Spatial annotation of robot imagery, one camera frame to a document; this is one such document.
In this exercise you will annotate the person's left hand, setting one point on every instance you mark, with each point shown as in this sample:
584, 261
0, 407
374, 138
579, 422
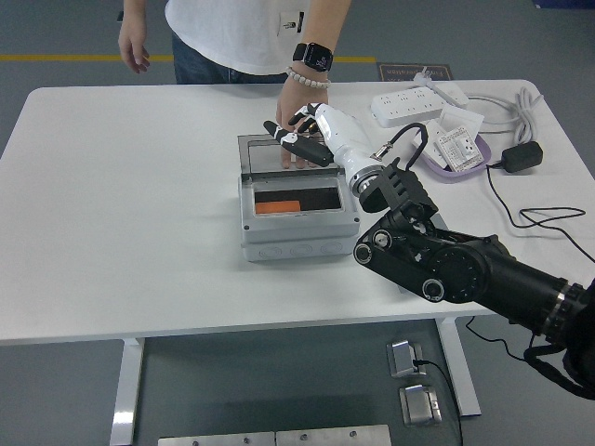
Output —
293, 102

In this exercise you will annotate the person's right hand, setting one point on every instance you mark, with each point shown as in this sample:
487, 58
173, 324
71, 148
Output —
132, 46

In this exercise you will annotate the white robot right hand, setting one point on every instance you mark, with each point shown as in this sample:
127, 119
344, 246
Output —
344, 137

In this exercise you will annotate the transparent hinged box lid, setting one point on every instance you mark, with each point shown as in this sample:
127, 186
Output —
262, 158

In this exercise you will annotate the orange cylindrical battery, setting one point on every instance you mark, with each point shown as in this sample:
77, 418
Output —
279, 207

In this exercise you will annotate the grey plastic junction box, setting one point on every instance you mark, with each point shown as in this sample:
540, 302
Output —
297, 232

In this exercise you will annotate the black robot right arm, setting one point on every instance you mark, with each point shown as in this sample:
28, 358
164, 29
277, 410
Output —
465, 269

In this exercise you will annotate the person's left forearm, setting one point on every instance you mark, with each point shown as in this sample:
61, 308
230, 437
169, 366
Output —
330, 21

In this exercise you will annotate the person's right forearm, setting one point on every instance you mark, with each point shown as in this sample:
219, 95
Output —
135, 11

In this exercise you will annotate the black floor square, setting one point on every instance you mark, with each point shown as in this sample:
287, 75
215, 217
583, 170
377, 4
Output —
120, 16

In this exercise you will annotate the black wrist watch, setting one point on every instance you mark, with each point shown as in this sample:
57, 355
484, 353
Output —
313, 56

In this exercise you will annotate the white power strip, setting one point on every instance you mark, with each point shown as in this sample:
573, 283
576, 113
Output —
404, 107

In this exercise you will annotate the dark floor sign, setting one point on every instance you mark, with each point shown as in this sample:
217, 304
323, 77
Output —
404, 72

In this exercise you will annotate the person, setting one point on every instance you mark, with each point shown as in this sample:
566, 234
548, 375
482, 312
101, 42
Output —
232, 32

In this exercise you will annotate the white power plug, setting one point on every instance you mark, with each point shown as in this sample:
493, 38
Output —
420, 78

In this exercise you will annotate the purple plastic tray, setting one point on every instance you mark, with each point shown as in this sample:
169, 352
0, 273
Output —
446, 173

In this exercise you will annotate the packaged white socket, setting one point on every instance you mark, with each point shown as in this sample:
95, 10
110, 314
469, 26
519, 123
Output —
458, 148

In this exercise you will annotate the square white socket panel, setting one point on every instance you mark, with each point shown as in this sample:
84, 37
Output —
458, 118

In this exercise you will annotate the white adapter block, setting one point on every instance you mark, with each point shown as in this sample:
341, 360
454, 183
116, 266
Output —
453, 95

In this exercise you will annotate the black power adapter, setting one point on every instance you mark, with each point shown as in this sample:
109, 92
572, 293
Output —
523, 157

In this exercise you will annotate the metal floor socket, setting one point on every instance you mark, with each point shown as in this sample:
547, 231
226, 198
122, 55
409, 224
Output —
418, 404
402, 358

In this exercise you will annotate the white table leg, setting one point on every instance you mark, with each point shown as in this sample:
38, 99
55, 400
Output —
125, 395
460, 371

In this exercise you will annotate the metal floor plate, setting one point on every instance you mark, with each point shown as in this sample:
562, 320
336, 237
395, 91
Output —
216, 440
332, 436

